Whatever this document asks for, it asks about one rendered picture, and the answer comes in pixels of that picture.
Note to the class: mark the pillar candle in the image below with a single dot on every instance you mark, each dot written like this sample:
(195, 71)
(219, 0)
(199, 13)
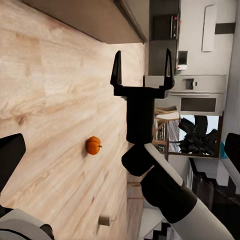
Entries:
(105, 219)

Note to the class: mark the pumpkin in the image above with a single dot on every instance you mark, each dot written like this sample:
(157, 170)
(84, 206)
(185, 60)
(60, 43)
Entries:
(93, 145)

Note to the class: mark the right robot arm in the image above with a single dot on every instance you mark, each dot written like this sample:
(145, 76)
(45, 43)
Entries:
(161, 186)

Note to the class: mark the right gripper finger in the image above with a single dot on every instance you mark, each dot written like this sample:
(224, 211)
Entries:
(169, 81)
(116, 76)

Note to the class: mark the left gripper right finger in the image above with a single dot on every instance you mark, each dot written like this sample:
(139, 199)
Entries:
(232, 149)

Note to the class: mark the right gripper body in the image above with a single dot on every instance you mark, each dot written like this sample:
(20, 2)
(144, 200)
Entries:
(140, 104)

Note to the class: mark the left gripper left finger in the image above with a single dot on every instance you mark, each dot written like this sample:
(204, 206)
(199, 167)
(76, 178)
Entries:
(12, 150)

